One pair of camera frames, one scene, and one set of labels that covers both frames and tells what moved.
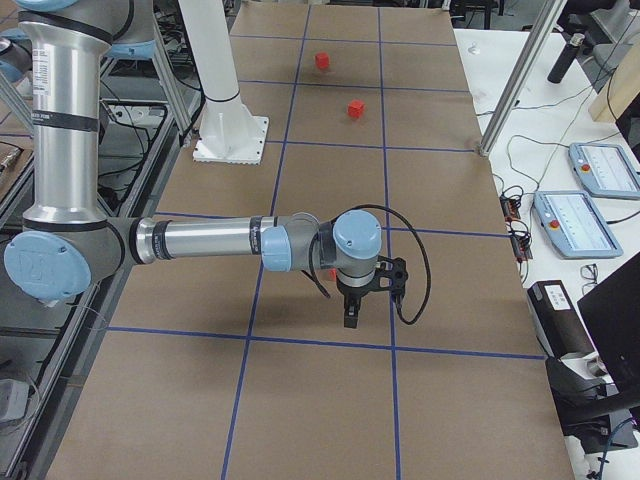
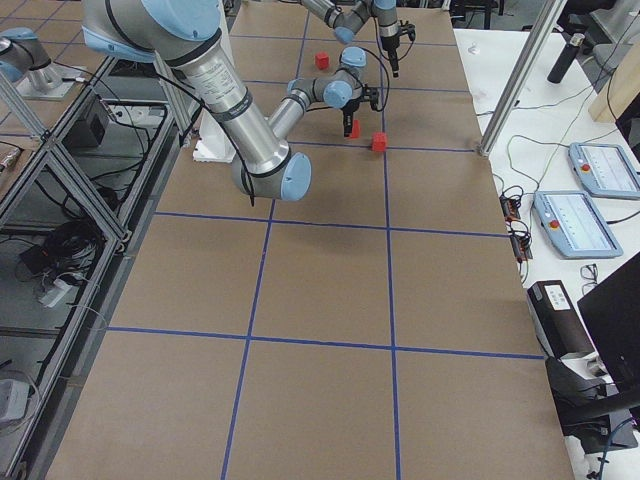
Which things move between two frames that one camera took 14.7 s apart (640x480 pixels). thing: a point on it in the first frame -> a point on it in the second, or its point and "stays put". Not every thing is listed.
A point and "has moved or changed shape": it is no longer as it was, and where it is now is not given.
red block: [322, 59] stays put
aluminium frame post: [540, 33] stays put
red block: [355, 108] has moved or changed shape
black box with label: [559, 327] stays put
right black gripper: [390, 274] -> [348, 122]
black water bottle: [565, 58] stays put
